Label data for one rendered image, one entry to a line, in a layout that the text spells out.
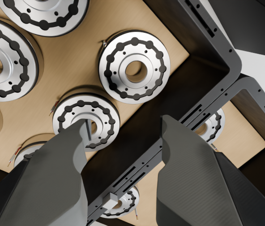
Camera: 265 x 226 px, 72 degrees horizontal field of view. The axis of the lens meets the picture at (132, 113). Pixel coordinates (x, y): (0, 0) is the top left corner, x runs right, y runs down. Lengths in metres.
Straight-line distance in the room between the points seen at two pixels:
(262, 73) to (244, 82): 0.34
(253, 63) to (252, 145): 0.21
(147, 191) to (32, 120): 0.28
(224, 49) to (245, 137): 0.27
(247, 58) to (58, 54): 0.43
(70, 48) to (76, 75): 0.04
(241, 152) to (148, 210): 0.26
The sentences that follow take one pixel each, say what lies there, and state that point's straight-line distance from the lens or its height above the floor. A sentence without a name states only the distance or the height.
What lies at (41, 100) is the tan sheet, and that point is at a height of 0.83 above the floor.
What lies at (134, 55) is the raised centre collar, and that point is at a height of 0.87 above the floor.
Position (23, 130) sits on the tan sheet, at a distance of 0.35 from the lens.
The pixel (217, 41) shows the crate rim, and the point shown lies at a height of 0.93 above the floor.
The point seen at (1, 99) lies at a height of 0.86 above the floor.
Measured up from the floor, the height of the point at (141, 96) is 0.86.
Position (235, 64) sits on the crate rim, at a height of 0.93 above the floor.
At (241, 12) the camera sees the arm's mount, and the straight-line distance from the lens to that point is 0.41.
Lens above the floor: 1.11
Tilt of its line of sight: 62 degrees down
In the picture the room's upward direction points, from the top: 161 degrees clockwise
